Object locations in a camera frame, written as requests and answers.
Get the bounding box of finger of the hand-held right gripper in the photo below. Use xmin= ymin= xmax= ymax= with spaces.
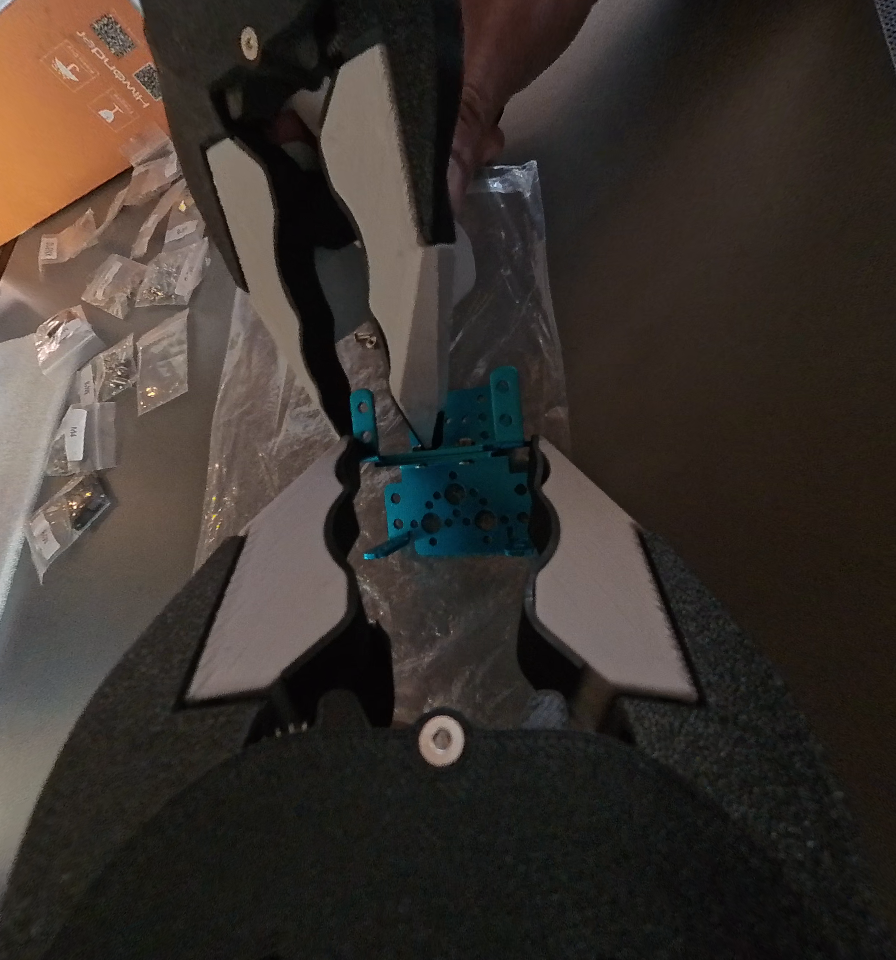
xmin=204 ymin=135 xmax=362 ymax=444
xmin=320 ymin=41 xmax=479 ymax=451

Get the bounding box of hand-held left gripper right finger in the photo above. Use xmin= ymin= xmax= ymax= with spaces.
xmin=517 ymin=436 xmax=707 ymax=732

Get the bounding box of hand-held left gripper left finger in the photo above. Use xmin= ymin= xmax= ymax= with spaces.
xmin=172 ymin=438 xmax=395 ymax=727

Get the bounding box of blue metal bracket assembly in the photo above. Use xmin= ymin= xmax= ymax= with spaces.
xmin=346 ymin=366 xmax=546 ymax=562

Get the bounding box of person's right forearm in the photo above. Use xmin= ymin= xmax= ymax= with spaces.
xmin=463 ymin=0 xmax=595 ymax=106

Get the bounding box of dark grey desk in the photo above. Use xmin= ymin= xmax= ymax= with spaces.
xmin=0 ymin=0 xmax=896 ymax=960

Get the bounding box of person's right hand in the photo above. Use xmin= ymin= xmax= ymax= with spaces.
xmin=448 ymin=75 xmax=507 ymax=202

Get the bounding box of large clear plastic bag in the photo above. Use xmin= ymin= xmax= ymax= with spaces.
xmin=193 ymin=159 xmax=572 ymax=725

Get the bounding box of pile of small screw bags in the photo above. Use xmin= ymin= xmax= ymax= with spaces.
xmin=28 ymin=135 xmax=212 ymax=586

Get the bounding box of orange cardboard box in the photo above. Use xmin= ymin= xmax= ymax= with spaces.
xmin=0 ymin=0 xmax=171 ymax=260

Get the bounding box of white foam slab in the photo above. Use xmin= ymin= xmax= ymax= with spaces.
xmin=0 ymin=281 xmax=66 ymax=706

